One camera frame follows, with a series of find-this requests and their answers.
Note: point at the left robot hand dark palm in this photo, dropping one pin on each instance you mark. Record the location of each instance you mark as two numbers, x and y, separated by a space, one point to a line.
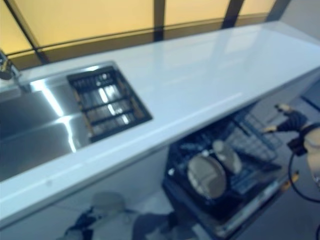
86 221

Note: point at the cream round plate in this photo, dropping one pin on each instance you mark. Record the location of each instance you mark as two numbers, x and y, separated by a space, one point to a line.
230 155
206 176

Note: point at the black sink dish rack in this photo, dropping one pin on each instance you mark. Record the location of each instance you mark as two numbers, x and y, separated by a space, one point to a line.
107 105

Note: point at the stainless steel sink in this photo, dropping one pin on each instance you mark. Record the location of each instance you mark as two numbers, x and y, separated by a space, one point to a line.
37 130

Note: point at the chrome pull-down faucet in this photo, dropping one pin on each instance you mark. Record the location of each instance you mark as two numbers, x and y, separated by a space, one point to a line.
12 72

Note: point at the dishwasher lower rack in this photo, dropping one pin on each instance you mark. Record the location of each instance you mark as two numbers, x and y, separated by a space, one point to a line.
220 207

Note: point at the right robot hand dark palm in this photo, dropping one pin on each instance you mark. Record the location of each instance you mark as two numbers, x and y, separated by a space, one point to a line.
291 120

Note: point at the dark window frame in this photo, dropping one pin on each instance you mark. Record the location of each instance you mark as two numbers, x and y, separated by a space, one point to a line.
158 20

